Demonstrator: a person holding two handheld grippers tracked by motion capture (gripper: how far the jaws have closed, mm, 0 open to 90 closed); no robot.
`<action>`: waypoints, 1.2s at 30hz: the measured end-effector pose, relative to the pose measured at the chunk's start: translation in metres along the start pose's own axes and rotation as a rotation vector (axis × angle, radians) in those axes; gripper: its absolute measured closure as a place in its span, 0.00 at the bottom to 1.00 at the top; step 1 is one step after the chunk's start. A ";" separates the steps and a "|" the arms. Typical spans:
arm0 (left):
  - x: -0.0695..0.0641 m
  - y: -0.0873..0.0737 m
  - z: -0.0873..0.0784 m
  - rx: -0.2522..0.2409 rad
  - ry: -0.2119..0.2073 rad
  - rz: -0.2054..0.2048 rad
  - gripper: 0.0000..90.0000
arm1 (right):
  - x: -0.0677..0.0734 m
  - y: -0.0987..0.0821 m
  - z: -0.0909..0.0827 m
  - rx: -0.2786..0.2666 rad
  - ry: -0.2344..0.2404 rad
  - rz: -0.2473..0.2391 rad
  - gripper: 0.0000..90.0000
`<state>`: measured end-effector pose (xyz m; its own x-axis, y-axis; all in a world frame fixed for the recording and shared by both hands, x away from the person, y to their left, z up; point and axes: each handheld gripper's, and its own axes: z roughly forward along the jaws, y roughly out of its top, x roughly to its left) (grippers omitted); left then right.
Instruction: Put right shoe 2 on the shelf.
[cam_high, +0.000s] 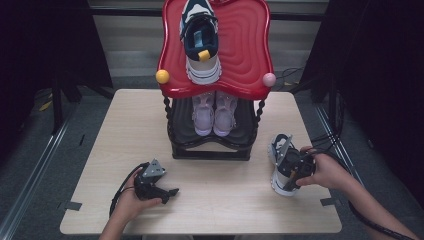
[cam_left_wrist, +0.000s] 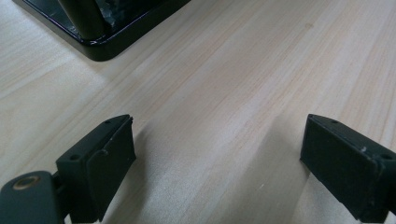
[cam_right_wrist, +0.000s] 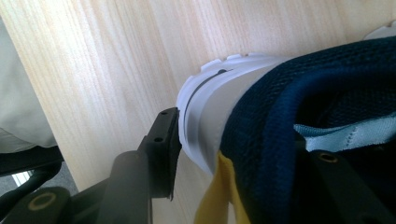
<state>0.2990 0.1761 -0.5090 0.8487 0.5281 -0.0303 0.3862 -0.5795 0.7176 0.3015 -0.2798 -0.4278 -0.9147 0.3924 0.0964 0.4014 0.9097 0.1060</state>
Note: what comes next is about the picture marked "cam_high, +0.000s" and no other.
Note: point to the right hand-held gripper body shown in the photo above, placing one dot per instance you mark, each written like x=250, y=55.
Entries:
x=295, y=163

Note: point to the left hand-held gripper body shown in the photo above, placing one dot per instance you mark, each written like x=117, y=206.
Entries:
x=148, y=185

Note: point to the navy and white sneaker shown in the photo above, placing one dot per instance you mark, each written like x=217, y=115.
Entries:
x=278, y=183
x=201, y=40

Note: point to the purple star sandal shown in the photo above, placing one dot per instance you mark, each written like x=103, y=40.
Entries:
x=225, y=116
x=203, y=116

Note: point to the red and black shoe rack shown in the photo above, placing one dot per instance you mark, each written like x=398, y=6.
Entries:
x=233, y=50

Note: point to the person's left hand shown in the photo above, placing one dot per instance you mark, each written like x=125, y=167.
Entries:
x=133, y=206

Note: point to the person's right hand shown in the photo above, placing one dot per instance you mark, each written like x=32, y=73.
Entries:
x=328, y=171

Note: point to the grey tape piece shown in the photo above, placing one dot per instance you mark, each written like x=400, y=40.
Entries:
x=73, y=206
x=331, y=202

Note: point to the black curtain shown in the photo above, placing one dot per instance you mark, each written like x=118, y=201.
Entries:
x=380, y=83
x=40, y=50

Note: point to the black metal stand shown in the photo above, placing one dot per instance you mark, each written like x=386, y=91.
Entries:
x=57, y=106

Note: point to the yellow tape strip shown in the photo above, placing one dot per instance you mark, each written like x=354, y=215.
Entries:
x=45, y=105

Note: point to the black horizontal bar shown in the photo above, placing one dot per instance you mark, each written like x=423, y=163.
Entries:
x=126, y=12

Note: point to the metal floor rail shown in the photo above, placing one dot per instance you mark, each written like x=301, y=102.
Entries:
x=36, y=173
x=333, y=133

